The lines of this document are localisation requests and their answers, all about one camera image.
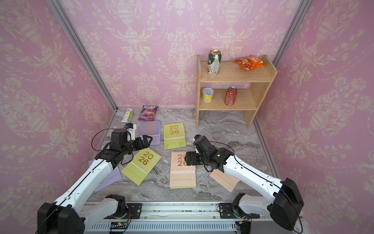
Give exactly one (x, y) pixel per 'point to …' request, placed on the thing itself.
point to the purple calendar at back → (151, 128)
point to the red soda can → (230, 96)
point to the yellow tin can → (208, 94)
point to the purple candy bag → (148, 113)
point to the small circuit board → (119, 225)
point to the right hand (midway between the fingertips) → (191, 158)
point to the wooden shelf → (248, 100)
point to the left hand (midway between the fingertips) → (147, 140)
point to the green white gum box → (128, 116)
